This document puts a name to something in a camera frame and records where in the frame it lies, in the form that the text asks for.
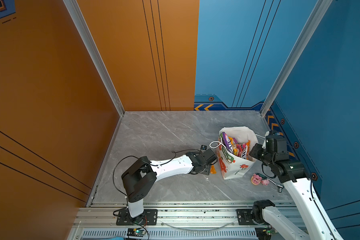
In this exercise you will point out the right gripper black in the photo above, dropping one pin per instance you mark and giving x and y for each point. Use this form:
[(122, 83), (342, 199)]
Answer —
[(255, 148)]

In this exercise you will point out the white floral paper bag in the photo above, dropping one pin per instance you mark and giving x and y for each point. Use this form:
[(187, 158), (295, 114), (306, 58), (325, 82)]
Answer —
[(233, 167)]

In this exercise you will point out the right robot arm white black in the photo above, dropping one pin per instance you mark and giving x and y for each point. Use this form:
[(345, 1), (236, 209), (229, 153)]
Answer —
[(295, 179)]

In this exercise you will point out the purple white snack packet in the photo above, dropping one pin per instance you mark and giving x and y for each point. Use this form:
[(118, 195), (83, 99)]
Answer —
[(227, 142)]

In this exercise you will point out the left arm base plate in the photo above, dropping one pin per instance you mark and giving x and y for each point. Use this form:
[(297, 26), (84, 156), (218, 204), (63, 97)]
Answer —
[(147, 218)]

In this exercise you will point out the orange Fox's fruits candy bag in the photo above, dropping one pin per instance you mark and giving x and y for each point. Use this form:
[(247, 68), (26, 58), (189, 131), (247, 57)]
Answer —
[(241, 150)]

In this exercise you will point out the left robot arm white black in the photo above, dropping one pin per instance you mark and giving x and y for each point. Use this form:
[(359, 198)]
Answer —
[(140, 177)]

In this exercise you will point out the right aluminium corner post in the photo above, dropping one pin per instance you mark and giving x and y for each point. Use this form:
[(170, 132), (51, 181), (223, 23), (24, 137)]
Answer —
[(303, 39)]

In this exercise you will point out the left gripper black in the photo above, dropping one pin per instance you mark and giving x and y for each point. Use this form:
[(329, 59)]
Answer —
[(207, 171)]

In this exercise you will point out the aluminium corner post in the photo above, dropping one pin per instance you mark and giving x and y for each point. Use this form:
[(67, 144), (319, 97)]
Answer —
[(89, 42), (303, 39)]

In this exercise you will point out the orange small candy packet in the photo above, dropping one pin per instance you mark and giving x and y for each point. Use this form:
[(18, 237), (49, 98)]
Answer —
[(213, 170)]

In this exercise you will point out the left aluminium corner post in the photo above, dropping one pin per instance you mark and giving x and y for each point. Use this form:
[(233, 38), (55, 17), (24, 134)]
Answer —
[(89, 42)]

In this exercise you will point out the clear orange cracker packet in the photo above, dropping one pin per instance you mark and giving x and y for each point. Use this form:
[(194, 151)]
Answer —
[(232, 143)]

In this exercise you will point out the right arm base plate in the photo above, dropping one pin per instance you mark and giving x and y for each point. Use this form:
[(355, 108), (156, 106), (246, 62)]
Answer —
[(245, 217)]

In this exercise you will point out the aluminium front rail frame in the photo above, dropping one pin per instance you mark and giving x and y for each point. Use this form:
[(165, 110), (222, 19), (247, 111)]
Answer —
[(188, 215)]

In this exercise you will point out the left electronics board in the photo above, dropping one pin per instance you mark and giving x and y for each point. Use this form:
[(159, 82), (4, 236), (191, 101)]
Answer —
[(136, 233)]

